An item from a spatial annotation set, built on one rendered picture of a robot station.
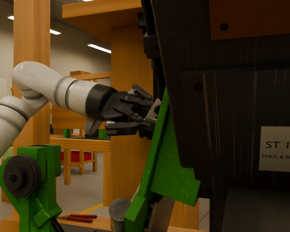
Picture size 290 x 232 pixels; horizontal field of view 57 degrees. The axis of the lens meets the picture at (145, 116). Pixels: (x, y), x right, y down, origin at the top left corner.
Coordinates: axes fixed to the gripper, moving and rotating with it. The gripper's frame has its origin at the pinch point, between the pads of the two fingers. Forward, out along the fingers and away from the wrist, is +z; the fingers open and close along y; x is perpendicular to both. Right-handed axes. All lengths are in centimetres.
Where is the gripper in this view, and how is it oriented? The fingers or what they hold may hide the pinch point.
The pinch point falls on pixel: (157, 118)
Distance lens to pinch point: 52.4
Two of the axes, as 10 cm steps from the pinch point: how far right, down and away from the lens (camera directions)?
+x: 0.7, 6.7, 7.4
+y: 4.1, -7.0, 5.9
